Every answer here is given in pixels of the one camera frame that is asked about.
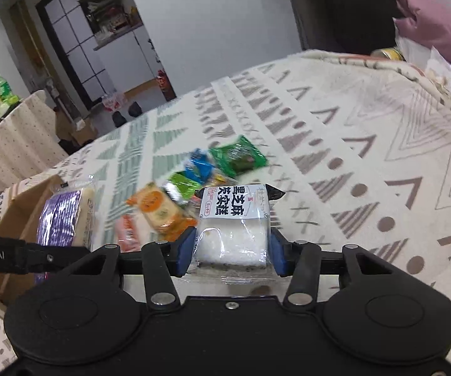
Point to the small cardboard box on floor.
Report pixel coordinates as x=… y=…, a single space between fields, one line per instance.
x=84 y=132

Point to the light green candy packet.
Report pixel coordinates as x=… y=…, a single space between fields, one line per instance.
x=180 y=188

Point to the right black slipper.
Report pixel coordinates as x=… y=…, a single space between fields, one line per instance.
x=135 y=110

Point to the brown cardboard box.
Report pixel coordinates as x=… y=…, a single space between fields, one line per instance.
x=20 y=221

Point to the patterned bed blanket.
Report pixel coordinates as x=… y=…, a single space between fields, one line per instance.
x=361 y=149

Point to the pink snack packet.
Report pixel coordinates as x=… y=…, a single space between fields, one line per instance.
x=133 y=232

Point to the black slipper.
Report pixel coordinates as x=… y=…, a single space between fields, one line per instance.
x=118 y=119
x=135 y=110

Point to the purple wafer packet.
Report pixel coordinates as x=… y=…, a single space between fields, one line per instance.
x=67 y=218

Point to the left black slipper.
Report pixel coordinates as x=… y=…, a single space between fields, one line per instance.
x=118 y=119

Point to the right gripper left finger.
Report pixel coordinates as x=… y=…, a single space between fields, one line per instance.
x=160 y=263

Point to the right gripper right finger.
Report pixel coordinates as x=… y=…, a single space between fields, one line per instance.
x=301 y=261

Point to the white kitchen cabinet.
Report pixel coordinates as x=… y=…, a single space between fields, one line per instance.
x=124 y=46

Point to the orange cracker packet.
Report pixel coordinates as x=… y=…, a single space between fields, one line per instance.
x=162 y=214

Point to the dark red sauce bottle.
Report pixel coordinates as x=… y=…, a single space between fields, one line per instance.
x=163 y=84

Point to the round table with dotted cloth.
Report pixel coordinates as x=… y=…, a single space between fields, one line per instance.
x=28 y=141

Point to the green soda bottle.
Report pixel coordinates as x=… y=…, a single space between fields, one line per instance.
x=6 y=94

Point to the blue candy packet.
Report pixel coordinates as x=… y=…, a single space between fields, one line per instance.
x=198 y=167

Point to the pack of water bottles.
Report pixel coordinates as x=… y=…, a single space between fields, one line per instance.
x=113 y=101

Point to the dark green candy packet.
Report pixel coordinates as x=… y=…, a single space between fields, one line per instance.
x=238 y=158

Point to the black sesame cake packet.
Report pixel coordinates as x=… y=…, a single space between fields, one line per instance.
x=233 y=233

